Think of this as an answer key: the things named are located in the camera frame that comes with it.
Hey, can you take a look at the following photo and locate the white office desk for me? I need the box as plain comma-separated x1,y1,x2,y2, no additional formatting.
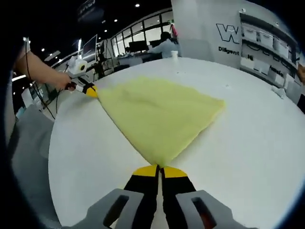
118,52,165,66

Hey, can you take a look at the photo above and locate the yellow garment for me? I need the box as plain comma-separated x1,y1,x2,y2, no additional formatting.
96,75,226,167

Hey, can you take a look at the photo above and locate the white crumpled cloth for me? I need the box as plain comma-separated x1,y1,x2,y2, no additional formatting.
271,84,288,98

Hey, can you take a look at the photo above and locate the black cable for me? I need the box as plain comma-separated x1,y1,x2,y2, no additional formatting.
23,37,58,120

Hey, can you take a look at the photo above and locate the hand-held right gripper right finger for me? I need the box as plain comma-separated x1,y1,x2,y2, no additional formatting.
160,166,255,229

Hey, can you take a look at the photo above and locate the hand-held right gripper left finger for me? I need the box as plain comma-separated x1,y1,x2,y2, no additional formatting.
62,164,160,229

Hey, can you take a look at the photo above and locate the large display screen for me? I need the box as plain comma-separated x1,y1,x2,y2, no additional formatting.
82,34,99,60

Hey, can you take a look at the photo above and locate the row of white storage bins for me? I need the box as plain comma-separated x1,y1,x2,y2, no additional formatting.
242,26,301,88

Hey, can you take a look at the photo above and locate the person's left hand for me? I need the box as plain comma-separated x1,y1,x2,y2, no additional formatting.
56,72,75,91

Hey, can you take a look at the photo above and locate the grey metal storage shelf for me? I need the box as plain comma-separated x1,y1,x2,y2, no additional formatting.
239,11,305,96

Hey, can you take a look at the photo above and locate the black computer monitor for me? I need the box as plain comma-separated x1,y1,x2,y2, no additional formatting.
128,40,148,53

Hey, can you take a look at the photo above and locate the dark hanging banner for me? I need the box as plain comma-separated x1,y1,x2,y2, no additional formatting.
77,0,97,17

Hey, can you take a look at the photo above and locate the black tripod stand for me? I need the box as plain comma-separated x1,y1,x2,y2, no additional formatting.
95,40,107,77

